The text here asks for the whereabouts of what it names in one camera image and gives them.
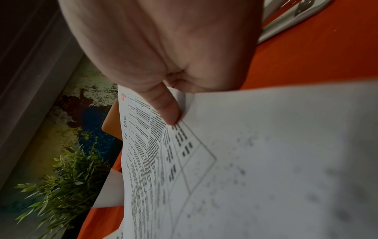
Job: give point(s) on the printed sheet with notched corner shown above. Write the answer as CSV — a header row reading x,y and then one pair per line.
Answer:
x,y
251,168

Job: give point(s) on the red tablecloth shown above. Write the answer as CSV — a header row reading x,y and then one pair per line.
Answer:
x,y
310,58

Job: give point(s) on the colourful wall painting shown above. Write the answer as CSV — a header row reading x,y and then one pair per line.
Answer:
x,y
73,121

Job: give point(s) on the person's right hand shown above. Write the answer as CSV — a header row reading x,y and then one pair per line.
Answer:
x,y
165,42

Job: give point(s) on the orange chair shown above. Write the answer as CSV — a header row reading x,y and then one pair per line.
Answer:
x,y
111,123

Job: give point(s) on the white stapler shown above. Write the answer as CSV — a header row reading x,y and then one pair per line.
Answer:
x,y
283,21

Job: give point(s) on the green plant in white pot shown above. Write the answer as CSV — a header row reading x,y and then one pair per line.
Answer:
x,y
68,186

